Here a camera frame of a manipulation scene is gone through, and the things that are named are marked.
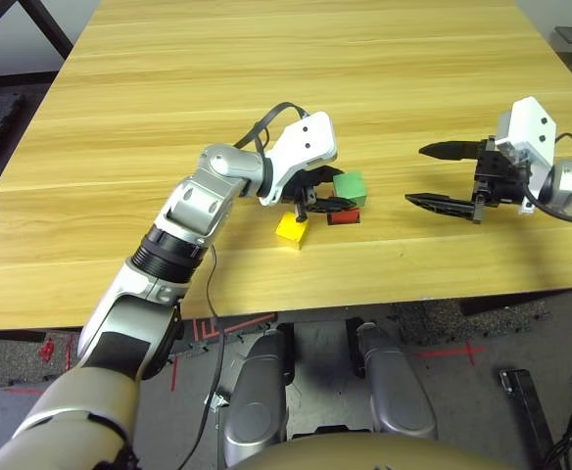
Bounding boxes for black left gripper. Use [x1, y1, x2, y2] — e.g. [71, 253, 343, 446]
[285, 165, 358, 224]

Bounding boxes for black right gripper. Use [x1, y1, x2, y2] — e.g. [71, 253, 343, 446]
[404, 137, 532, 225]

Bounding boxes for green wooden block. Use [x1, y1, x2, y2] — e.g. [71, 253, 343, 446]
[332, 170, 368, 210]

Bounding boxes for red wooden block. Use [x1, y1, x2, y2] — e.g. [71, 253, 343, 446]
[326, 205, 361, 225]

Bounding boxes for yellow wooden block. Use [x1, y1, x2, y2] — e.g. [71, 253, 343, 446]
[274, 211, 311, 252]

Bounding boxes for speckled foam mat piece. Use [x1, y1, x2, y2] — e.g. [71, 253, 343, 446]
[0, 335, 81, 388]
[396, 298, 551, 342]

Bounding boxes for robot's grey right leg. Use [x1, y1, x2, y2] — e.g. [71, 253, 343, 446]
[357, 320, 439, 442]

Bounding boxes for robot's grey leg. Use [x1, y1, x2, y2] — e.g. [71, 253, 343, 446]
[223, 326, 295, 466]
[357, 320, 439, 442]

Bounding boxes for robot's grey left leg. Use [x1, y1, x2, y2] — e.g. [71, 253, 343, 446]
[223, 326, 295, 466]

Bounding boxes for black metal floor bar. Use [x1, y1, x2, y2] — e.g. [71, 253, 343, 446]
[499, 367, 554, 470]

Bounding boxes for tan robot torso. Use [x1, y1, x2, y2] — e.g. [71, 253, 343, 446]
[226, 433, 527, 470]

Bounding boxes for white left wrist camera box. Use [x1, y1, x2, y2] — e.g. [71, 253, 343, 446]
[258, 111, 340, 207]

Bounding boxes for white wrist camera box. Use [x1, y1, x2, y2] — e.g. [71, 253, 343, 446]
[258, 111, 340, 207]
[494, 96, 559, 216]

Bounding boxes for black left wrist camera cable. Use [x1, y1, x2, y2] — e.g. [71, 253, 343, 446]
[234, 101, 311, 158]

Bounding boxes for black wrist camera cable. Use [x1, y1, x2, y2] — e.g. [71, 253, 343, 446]
[520, 131, 572, 226]
[234, 101, 311, 158]

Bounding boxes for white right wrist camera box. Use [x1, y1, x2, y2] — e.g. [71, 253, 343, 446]
[494, 96, 559, 216]

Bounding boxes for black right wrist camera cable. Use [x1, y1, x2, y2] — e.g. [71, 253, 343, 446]
[520, 131, 572, 226]

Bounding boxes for thin hanging arm cable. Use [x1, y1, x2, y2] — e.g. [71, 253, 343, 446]
[175, 244, 227, 470]

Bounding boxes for black metal table frame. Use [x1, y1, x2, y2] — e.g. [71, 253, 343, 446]
[0, 0, 75, 60]

